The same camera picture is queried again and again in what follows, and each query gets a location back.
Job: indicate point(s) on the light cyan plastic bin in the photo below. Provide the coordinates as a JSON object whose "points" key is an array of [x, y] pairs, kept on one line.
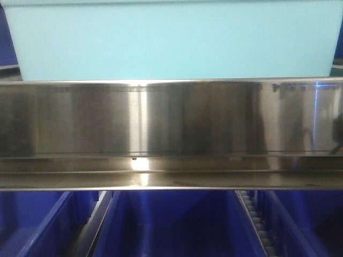
{"points": [[86, 40]]}

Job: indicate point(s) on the blue bin lower centre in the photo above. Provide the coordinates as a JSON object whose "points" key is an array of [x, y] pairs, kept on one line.
{"points": [[177, 223]]}

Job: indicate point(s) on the blue bin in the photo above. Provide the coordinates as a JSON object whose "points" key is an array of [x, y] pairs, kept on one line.
{"points": [[43, 223], [302, 223], [177, 223]]}

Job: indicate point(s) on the white roller track right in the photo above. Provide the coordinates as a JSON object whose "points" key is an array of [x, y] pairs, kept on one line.
{"points": [[256, 222]]}

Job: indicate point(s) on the metal lane divider left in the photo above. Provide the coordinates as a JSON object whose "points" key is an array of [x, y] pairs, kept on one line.
{"points": [[86, 240]]}

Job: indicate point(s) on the blue bin lower right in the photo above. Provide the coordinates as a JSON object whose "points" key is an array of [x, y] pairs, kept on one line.
{"points": [[302, 223]]}

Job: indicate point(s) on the blue bin lower left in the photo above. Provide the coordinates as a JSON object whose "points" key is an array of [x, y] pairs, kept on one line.
{"points": [[43, 223]]}

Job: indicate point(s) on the stainless steel shelf front rail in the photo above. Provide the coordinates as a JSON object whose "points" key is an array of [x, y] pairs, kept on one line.
{"points": [[261, 133]]}

